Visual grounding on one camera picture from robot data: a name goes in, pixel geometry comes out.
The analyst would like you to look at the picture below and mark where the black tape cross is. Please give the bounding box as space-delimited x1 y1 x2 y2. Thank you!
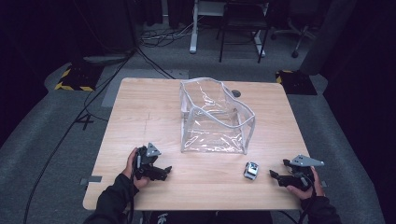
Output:
74 113 94 132

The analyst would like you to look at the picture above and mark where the person's right hand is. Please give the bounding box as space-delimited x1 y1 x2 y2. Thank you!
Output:
286 166 327 201

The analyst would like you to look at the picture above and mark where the thick black floor cable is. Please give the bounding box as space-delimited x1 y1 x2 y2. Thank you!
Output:
22 49 138 224

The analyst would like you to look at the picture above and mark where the person's left hand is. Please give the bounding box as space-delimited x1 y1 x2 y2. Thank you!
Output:
121 147 151 189

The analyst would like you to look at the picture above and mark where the bundle of floor cables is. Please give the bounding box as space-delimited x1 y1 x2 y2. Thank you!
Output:
138 20 194 49

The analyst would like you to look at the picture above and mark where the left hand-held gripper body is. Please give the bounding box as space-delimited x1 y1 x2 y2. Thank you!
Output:
133 142 163 181

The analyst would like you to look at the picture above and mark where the clear plastic bag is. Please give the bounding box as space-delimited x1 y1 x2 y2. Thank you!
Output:
179 77 257 156

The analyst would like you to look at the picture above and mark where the black yellow striped base plate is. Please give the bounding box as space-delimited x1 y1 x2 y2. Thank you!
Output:
275 69 318 96
54 61 106 92

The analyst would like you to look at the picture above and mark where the person's dark clothing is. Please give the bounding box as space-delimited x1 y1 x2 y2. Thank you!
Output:
141 210 275 224

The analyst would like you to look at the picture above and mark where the dark stand with grey base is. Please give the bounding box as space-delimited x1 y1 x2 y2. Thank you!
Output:
81 0 138 66

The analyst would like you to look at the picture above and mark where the black metal chair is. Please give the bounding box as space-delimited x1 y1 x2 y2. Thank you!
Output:
216 0 271 64

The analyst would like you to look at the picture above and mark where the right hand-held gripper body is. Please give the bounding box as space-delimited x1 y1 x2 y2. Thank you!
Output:
289 154 325 191

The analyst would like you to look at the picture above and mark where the white desk frame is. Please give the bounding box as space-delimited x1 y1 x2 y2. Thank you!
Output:
189 0 269 58

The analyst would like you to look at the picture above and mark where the office chair with casters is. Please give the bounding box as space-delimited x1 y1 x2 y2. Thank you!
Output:
269 0 319 60

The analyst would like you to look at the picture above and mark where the small grey toy car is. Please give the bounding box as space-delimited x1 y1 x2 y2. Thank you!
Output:
243 161 261 181

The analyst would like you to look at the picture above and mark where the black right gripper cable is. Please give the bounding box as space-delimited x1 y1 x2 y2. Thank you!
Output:
297 175 316 224

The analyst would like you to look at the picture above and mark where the grey tape strip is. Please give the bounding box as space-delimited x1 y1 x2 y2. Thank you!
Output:
79 175 104 187

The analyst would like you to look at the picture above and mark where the grey curtain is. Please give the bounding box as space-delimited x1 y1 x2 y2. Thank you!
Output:
299 0 358 77

